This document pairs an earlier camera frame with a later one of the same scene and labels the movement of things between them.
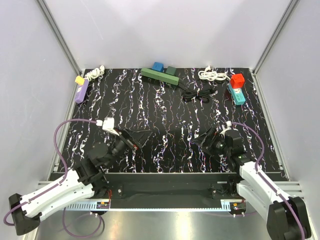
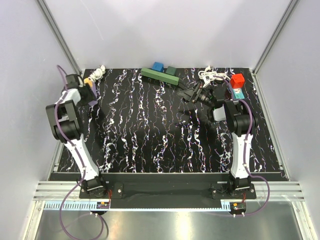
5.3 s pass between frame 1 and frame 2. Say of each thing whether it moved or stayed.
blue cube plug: stayed
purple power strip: moved
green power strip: stayed
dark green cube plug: stayed
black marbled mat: stayed
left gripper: moved
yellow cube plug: moved
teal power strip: stayed
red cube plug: stayed
